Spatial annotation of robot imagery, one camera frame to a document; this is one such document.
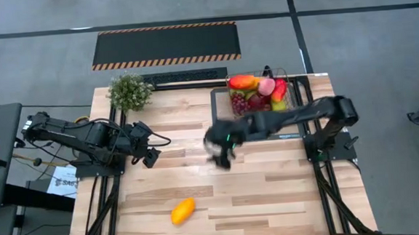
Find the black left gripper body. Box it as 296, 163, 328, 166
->
127, 119, 156, 153

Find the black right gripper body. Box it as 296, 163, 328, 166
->
201, 116, 251, 159

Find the red grape bunch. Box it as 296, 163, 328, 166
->
230, 89, 272, 116

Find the light green pear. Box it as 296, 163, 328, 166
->
229, 87, 258, 100

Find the red and yellow mango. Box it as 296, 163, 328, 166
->
227, 73, 262, 92

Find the yellow apple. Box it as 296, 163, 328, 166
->
271, 98, 289, 113

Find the pink peach with green leaf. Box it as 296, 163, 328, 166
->
257, 76, 276, 97

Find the red apple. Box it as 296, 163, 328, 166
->
269, 78, 289, 103

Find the grey-bordered placement mat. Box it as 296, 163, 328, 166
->
210, 82, 306, 144

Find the small potted green plant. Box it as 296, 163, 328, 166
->
105, 70, 156, 114

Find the orange yellow mango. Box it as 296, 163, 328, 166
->
169, 196, 198, 226

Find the black perforated strip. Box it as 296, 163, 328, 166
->
141, 67, 229, 86

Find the white printed paper sheet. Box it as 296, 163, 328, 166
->
44, 164, 79, 201

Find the black hazard-striped floor mat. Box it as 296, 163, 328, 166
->
89, 20, 242, 72

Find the dark workstation cart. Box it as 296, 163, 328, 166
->
0, 99, 78, 235

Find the wire basket with handle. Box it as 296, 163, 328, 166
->
224, 67, 294, 118

